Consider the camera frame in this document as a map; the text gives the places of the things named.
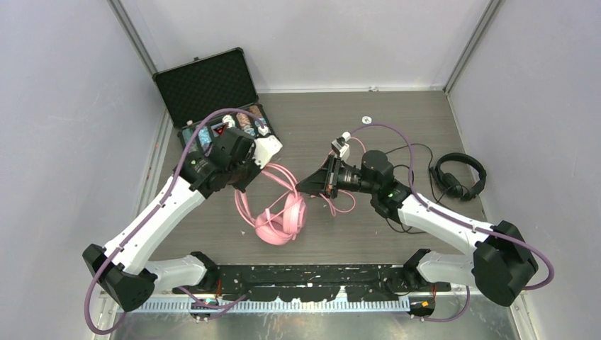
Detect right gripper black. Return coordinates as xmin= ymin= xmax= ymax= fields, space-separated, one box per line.
xmin=296 ymin=155 xmax=378 ymax=200

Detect pink headphones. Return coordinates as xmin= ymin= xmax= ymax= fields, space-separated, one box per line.
xmin=234 ymin=164 xmax=306 ymax=246

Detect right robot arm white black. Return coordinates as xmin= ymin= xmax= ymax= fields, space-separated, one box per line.
xmin=296 ymin=150 xmax=539 ymax=307

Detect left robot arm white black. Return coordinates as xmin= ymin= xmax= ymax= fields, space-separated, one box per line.
xmin=83 ymin=127 xmax=282 ymax=312

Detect black headphones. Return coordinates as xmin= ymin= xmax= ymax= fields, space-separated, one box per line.
xmin=429 ymin=152 xmax=488 ymax=201

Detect black poker chip case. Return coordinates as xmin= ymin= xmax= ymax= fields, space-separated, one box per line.
xmin=152 ymin=47 xmax=282 ymax=164

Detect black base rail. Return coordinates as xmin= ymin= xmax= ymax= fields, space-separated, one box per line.
xmin=186 ymin=264 xmax=451 ymax=302

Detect black headphone cable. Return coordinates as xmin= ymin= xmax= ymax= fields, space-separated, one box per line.
xmin=375 ymin=142 xmax=440 ymax=235

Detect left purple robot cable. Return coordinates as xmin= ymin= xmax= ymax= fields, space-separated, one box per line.
xmin=83 ymin=108 xmax=269 ymax=336

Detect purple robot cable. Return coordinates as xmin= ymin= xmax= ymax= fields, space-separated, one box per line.
xmin=83 ymin=108 xmax=269 ymax=336
xmin=347 ymin=123 xmax=556 ymax=323

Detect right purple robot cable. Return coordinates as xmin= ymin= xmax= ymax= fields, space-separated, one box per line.
xmin=347 ymin=123 xmax=556 ymax=323

